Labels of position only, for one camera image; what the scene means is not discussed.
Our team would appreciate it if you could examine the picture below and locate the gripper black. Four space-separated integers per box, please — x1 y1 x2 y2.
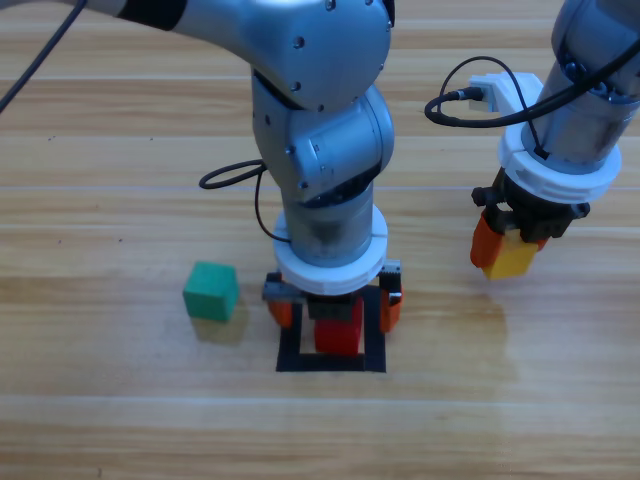
469 167 591 271
262 259 404 335

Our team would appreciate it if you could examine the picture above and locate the yellow cube block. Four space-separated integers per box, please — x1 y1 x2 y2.
481 227 537 281

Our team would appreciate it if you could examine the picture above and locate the red cube block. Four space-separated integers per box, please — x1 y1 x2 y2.
313 297 363 357

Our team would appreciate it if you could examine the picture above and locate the green cube block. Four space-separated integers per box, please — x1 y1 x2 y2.
181 261 240 322

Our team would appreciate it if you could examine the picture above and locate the black tape square outline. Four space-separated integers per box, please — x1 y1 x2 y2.
275 284 388 374

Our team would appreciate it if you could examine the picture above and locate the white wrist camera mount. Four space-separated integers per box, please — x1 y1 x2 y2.
272 204 390 295
468 70 624 204

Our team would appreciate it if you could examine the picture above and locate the arm thin wire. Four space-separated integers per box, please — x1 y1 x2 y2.
253 167 294 245
438 55 551 161

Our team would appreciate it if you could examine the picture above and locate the arm thick black cable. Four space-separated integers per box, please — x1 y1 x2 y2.
423 37 640 129
0 0 266 190

